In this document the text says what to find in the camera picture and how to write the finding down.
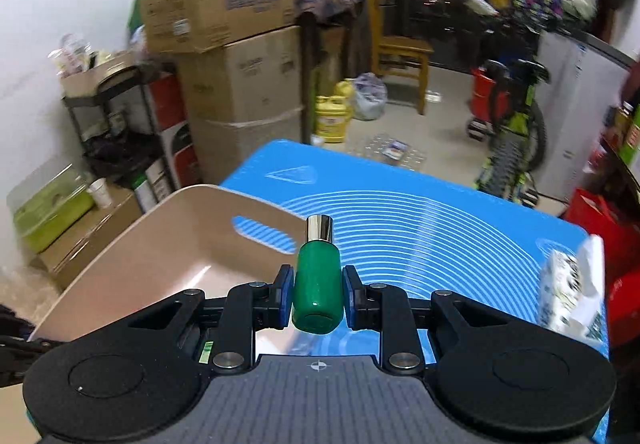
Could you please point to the green black bicycle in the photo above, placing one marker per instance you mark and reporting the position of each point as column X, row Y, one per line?
column 504, row 108

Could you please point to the green clear plastic container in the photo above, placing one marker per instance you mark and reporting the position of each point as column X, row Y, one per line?
column 48, row 202

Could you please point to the black metal rack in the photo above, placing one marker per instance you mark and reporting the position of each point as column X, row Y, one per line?
column 121, row 153

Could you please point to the green bottle silver cap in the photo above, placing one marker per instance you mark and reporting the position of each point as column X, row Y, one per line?
column 318, row 299

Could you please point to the red white appliance box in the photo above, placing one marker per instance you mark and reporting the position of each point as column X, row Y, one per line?
column 172, row 127

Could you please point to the white tissue box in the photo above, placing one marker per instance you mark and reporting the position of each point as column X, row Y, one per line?
column 571, row 293

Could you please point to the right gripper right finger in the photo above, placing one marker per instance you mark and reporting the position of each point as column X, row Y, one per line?
column 385, row 309

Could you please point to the white appliance cabinet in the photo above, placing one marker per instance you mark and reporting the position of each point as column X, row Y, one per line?
column 586, row 75

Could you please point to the small cardboard box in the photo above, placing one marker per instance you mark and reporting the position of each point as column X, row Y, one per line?
column 68, row 256

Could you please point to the clear plastic bag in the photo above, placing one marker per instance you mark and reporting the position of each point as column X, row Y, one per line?
column 370, row 97

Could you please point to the beige plastic bin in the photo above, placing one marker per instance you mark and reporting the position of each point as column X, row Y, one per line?
column 186, row 242

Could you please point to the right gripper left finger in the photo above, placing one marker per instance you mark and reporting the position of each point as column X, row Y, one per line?
column 247, row 309

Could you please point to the wooden chair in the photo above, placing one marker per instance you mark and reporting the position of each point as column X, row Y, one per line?
column 399, row 56

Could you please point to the large stacked cardboard box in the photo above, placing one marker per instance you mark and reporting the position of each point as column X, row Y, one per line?
column 240, row 97

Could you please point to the white paper cup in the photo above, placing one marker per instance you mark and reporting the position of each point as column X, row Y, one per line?
column 100, row 193

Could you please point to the yellow detergent jug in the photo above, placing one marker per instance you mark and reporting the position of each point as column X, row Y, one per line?
column 332, row 113

